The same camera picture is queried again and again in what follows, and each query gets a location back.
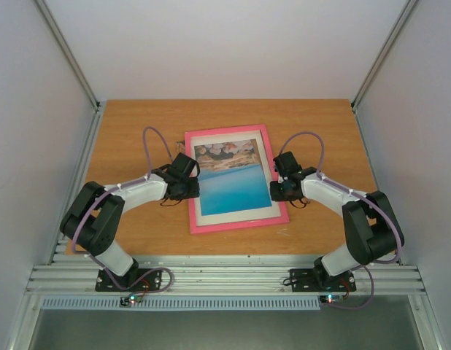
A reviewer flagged pink photo frame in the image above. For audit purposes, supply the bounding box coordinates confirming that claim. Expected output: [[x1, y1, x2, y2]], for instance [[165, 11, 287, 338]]
[[185, 124, 289, 234]]

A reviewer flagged beach landscape photo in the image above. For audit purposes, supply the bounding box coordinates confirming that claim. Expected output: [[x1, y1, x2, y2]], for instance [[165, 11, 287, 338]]
[[193, 136, 272, 217]]

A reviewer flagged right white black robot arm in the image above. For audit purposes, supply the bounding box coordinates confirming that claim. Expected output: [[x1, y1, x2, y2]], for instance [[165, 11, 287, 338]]
[[269, 152, 405, 290]]

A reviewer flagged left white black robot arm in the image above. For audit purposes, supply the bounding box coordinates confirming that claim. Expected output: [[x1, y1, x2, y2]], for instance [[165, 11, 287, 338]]
[[59, 153, 200, 290]]

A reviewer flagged right controller board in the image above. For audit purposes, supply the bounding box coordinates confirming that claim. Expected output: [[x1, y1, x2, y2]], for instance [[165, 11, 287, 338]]
[[319, 294, 346, 305]]

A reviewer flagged controller board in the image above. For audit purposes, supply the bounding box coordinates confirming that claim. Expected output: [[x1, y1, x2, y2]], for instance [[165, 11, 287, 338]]
[[119, 295, 143, 308], [319, 294, 346, 305]]

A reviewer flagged left controller board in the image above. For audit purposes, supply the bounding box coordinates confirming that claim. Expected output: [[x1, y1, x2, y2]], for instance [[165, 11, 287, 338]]
[[119, 295, 143, 308]]

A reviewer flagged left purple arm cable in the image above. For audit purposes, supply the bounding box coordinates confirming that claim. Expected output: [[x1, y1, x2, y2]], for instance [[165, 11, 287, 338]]
[[71, 125, 175, 292]]

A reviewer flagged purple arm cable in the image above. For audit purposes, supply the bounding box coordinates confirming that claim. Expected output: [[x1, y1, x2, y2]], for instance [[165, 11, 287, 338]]
[[71, 125, 175, 292], [276, 131, 405, 311]]

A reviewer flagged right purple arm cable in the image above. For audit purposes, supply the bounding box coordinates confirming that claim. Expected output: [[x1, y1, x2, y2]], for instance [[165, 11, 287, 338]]
[[276, 131, 405, 311]]

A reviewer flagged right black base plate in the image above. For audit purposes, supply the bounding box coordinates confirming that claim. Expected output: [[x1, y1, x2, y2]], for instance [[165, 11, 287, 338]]
[[282, 268, 357, 294]]

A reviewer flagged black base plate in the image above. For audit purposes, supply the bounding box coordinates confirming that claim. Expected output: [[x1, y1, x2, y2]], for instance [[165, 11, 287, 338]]
[[95, 264, 163, 293], [282, 268, 357, 294]]

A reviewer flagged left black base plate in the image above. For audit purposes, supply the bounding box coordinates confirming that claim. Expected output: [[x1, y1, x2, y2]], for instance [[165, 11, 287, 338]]
[[95, 264, 163, 293]]

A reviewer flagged aluminium front rail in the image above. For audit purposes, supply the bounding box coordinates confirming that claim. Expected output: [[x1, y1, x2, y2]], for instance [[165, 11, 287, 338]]
[[26, 254, 426, 296]]

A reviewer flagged grey slotted cable duct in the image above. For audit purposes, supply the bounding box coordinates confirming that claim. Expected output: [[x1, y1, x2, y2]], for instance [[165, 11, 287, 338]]
[[41, 295, 320, 311]]

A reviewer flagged right aluminium corner post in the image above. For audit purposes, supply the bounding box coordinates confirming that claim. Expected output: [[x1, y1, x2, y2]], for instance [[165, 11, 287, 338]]
[[350, 0, 420, 114]]

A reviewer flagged aluminium corner post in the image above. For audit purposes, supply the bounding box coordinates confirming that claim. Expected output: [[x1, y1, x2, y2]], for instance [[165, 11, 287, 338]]
[[350, 0, 420, 114], [33, 0, 100, 112]]

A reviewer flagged left aluminium corner post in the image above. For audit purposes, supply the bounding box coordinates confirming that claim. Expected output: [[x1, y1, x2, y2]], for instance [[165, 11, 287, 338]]
[[33, 0, 100, 112]]

